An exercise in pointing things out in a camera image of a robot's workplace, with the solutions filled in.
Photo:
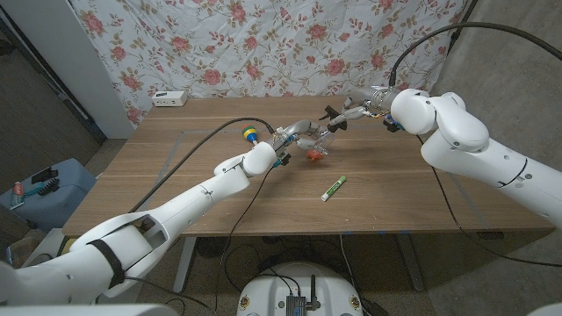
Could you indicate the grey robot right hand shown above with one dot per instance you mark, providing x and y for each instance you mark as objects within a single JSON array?
[{"x": 377, "y": 101}]

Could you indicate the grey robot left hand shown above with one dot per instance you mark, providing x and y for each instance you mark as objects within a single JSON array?
[{"x": 298, "y": 129}]

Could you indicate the clear plastic dispenser bottle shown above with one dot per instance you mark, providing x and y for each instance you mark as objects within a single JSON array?
[{"x": 326, "y": 142}]

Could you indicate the black pump head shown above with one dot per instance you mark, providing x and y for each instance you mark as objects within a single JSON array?
[{"x": 330, "y": 112}]

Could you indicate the white robot shoulder cover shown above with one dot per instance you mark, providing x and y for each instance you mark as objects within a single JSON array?
[{"x": 88, "y": 310}]

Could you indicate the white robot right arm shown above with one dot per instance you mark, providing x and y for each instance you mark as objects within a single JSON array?
[{"x": 461, "y": 136}]

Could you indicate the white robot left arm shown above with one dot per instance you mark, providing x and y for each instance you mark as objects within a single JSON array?
[{"x": 197, "y": 197}]

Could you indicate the red spiky stress ball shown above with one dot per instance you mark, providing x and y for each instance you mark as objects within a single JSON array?
[{"x": 312, "y": 155}]

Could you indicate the multicoloured wooden maraca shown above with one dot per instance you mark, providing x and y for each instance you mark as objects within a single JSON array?
[{"x": 249, "y": 133}]

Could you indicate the green and white marker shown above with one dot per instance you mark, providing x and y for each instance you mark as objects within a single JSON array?
[{"x": 333, "y": 188}]

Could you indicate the floral backdrop cloth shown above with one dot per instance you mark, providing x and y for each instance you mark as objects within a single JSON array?
[{"x": 272, "y": 44}]

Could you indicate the black backdrop stand pole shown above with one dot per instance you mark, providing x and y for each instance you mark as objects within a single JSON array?
[{"x": 458, "y": 15}]

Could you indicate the white power strip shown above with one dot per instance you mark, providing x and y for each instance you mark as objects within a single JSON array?
[{"x": 169, "y": 98}]

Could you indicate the white robot torso base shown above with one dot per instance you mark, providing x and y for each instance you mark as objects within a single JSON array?
[{"x": 272, "y": 289}]

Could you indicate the black antenna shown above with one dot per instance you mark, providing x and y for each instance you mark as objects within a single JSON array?
[{"x": 313, "y": 292}]

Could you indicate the grey table leg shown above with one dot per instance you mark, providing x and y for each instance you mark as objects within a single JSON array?
[{"x": 412, "y": 267}]

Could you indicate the grey computer module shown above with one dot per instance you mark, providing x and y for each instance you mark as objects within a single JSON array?
[{"x": 295, "y": 305}]

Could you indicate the white table leg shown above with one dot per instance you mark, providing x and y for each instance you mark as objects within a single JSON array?
[{"x": 184, "y": 263}]

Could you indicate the blue storage box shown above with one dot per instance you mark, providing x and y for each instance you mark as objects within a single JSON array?
[{"x": 61, "y": 202}]

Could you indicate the black hair brush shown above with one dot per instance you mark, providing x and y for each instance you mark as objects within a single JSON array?
[{"x": 49, "y": 186}]

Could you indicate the black flat clip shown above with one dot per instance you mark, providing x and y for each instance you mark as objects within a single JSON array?
[{"x": 44, "y": 174}]

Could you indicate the red toothpaste tube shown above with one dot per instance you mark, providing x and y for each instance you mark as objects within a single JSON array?
[{"x": 17, "y": 193}]

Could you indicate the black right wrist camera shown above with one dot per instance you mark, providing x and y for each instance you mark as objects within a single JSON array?
[{"x": 391, "y": 125}]

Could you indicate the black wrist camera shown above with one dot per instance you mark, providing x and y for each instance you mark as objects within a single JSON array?
[
  {"x": 391, "y": 125},
  {"x": 285, "y": 159}
]

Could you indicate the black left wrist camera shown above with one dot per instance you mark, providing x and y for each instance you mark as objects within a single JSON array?
[{"x": 285, "y": 159}]

